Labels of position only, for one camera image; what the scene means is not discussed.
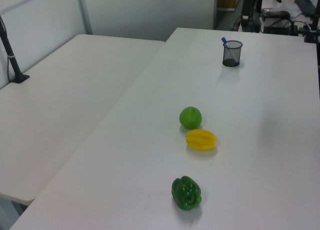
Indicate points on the black keyboard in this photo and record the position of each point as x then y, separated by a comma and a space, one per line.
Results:
304, 3

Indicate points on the black flat device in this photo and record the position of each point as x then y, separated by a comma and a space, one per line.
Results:
276, 14

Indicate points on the grey metal partition post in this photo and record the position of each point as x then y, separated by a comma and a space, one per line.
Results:
84, 12

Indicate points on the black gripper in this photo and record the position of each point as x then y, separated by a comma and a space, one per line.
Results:
247, 5

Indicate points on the green round toy fruit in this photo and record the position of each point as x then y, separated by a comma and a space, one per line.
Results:
190, 117

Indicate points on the black mesh pen holder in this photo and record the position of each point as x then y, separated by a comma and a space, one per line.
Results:
231, 55

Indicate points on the yellow toy starfruit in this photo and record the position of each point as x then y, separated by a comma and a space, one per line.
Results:
201, 139

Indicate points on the black electronics box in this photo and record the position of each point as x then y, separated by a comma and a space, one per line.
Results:
280, 28

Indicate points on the white marker pen blue cap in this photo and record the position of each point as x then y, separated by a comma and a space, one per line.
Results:
224, 40

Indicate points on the black clamp stand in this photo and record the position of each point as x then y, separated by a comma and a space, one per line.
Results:
312, 32

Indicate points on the green toy bell pepper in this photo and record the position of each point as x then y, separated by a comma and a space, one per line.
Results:
186, 193

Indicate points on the black camera stand pole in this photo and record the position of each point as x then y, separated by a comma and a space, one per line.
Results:
10, 53

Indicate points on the black vertical pole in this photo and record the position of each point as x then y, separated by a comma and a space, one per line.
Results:
260, 0

